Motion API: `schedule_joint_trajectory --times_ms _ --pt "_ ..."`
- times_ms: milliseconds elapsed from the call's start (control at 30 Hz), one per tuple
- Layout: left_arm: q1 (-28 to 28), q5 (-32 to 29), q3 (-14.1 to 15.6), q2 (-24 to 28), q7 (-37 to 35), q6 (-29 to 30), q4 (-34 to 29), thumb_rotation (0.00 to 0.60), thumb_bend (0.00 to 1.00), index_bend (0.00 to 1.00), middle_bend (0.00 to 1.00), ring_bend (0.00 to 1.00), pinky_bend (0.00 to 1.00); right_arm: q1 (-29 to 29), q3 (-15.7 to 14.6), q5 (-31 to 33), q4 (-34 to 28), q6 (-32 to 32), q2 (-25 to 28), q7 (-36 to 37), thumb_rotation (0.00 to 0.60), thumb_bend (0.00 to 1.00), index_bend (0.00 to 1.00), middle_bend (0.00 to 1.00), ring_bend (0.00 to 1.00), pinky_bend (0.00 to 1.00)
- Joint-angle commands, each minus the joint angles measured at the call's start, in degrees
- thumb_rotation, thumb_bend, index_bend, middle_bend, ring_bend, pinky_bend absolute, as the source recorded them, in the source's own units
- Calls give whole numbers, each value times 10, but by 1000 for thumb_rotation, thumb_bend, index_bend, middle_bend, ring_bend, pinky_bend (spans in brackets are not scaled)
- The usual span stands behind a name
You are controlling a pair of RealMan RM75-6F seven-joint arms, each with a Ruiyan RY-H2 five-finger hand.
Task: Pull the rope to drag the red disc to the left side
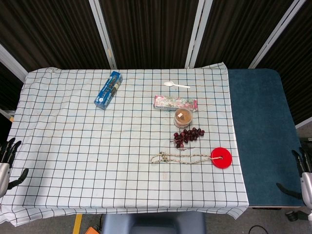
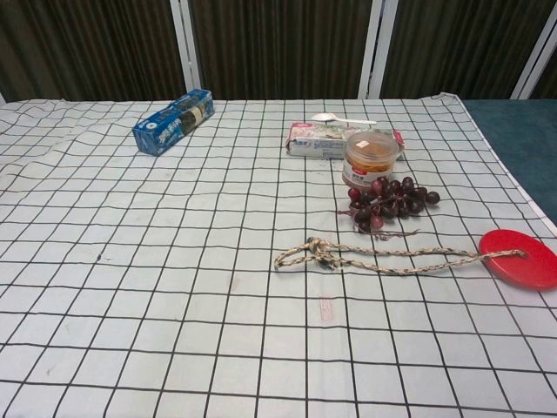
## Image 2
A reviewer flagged dark red grape bunch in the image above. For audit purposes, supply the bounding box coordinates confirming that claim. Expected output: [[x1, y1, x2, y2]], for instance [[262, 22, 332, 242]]
[[337, 176, 441, 240]]

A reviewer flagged dark corrugated partition panel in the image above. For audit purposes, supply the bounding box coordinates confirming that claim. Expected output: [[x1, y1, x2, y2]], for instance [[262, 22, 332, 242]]
[[191, 0, 375, 100], [0, 0, 186, 102], [528, 38, 557, 100], [379, 0, 550, 100]]

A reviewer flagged braided beige rope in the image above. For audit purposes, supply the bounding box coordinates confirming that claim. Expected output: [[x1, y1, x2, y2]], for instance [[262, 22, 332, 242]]
[[273, 237, 527, 276]]

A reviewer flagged clear plastic snack jar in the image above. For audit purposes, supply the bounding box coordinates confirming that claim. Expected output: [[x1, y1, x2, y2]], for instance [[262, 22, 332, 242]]
[[341, 130, 404, 189]]

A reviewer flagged red plastic disc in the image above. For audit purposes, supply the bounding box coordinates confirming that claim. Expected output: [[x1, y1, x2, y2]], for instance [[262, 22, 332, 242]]
[[478, 230, 557, 292]]

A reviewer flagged pink floral snack box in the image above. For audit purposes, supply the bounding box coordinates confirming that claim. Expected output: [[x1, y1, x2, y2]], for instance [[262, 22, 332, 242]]
[[285, 121, 408, 161]]

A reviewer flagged white partition frame post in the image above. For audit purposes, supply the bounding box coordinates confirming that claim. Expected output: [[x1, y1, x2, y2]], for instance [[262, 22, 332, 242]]
[[363, 0, 392, 100], [511, 0, 557, 100], [169, 0, 205, 95]]

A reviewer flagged blue cookie box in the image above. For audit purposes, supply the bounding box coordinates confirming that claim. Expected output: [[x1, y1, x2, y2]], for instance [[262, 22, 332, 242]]
[[131, 89, 215, 156]]

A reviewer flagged white plastic spoon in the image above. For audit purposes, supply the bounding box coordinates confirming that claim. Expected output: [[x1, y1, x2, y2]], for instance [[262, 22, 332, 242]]
[[311, 112, 378, 126]]

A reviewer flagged white black-grid tablecloth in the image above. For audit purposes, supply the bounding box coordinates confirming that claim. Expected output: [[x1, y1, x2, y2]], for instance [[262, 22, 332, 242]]
[[0, 92, 557, 418]]

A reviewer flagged teal table cover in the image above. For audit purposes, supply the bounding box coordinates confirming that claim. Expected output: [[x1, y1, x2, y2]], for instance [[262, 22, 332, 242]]
[[460, 98, 557, 239]]

